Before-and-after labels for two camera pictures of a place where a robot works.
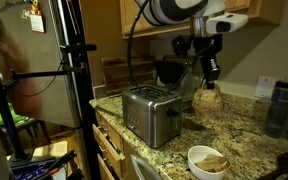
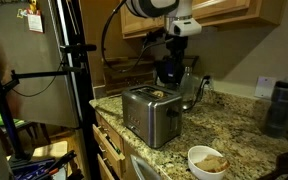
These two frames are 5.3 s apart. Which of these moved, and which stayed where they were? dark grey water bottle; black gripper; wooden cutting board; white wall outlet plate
Moved: black gripper
Stayed: wooden cutting board; white wall outlet plate; dark grey water bottle
